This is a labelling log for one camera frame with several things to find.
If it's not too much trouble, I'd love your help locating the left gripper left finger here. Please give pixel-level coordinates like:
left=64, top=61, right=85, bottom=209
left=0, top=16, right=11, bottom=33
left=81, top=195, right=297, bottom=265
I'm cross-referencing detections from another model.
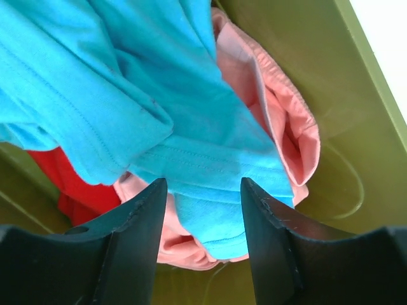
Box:
left=1, top=179, right=167, bottom=304

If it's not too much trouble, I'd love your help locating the olive green plastic bin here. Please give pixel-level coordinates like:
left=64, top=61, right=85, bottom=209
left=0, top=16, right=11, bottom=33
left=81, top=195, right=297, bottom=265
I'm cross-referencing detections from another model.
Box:
left=1, top=1, right=406, bottom=304

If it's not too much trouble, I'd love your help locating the pink t shirt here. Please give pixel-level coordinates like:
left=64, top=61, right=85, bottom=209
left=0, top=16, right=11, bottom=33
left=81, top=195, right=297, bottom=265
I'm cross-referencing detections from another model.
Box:
left=113, top=8, right=321, bottom=271

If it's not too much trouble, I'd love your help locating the red t shirt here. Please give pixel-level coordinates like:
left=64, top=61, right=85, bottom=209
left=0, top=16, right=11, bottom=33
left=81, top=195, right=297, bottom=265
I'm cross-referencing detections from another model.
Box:
left=28, top=147, right=121, bottom=226

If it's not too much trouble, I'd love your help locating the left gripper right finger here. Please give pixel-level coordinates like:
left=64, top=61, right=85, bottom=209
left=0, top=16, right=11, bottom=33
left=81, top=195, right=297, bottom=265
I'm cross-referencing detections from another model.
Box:
left=240, top=178, right=406, bottom=304

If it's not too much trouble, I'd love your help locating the turquoise t shirt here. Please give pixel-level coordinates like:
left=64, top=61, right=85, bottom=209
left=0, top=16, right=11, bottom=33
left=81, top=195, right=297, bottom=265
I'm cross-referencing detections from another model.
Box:
left=1, top=1, right=293, bottom=260

